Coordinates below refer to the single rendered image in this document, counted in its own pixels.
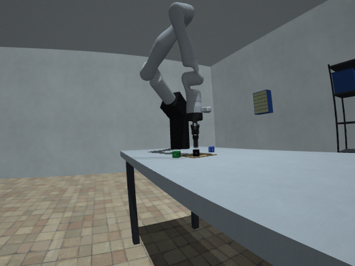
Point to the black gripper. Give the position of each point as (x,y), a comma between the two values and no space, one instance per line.
(194,117)

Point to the green die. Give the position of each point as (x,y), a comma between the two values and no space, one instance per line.
(176,154)

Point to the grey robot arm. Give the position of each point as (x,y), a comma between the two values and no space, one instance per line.
(180,16)

